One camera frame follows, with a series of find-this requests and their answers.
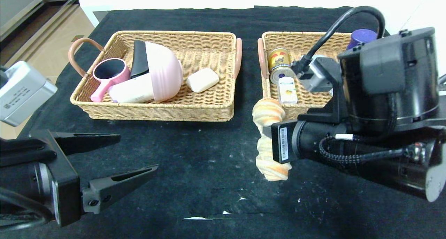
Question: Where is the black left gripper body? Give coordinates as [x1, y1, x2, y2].
[0, 129, 83, 228]

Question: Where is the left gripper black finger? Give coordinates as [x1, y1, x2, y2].
[81, 164, 159, 215]
[51, 131, 121, 156]

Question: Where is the purple-lidded white jar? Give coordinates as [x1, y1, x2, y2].
[109, 74, 154, 104]

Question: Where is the pink bowl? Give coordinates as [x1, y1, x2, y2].
[145, 41, 184, 103]

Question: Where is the white soap bar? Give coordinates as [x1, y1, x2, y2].
[186, 68, 220, 93]

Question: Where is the striped orange bread roll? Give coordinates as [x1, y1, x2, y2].
[252, 98, 293, 182]

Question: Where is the gold drink can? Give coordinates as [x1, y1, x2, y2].
[267, 48, 294, 85]

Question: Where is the wicker basket holding pink mug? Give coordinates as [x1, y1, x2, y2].
[69, 31, 243, 122]

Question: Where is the wicker basket holding food items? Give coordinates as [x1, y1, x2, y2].
[257, 32, 353, 121]

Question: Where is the black glasses case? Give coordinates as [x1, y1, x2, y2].
[130, 40, 149, 78]

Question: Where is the grey metal shelf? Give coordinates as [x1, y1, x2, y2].
[0, 0, 81, 41]

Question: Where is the small white juice carton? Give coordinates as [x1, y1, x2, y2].
[278, 77, 298, 104]

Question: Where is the blue cap spray can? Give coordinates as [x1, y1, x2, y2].
[346, 29, 379, 51]

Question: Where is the black left camera cable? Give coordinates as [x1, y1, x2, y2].
[0, 186, 56, 231]

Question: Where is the black camera cable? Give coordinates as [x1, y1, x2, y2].
[0, 186, 56, 231]
[292, 6, 386, 76]

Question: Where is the pink mug with handle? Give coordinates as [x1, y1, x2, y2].
[90, 58, 131, 103]

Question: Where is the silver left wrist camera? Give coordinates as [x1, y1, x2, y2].
[0, 61, 58, 128]

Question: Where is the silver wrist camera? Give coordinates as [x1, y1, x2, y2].
[299, 54, 341, 93]
[0, 61, 58, 128]

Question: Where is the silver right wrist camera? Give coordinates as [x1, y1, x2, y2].
[299, 54, 341, 93]

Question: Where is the black right camera cable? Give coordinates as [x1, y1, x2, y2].
[292, 6, 386, 76]

